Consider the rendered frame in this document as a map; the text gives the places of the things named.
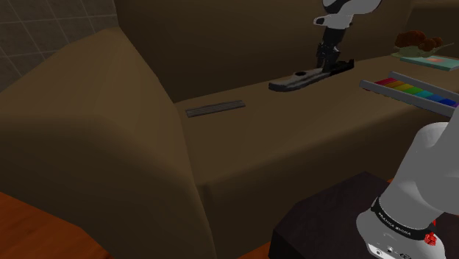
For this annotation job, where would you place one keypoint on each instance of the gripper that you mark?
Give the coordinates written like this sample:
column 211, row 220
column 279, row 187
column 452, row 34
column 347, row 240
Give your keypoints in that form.
column 331, row 41

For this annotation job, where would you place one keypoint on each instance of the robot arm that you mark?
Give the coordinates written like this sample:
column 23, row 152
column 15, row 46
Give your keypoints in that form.
column 423, row 172

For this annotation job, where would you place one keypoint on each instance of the black long tool with hole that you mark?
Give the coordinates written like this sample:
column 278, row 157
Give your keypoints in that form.
column 287, row 83

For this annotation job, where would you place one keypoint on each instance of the brown and green snail figure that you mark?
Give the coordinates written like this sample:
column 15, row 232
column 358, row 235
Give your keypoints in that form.
column 416, row 42

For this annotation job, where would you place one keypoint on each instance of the rainbow xylophone toy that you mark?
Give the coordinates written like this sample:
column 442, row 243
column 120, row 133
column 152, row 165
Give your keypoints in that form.
column 412, row 89

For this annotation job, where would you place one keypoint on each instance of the teal book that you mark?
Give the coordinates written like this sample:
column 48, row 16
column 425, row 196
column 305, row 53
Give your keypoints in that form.
column 434, row 62

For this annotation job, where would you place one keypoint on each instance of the dark grey flat bar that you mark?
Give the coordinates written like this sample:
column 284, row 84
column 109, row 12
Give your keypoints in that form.
column 215, row 108

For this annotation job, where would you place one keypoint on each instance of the brown sofa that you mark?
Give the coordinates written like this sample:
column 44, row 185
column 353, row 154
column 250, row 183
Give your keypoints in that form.
column 107, row 118

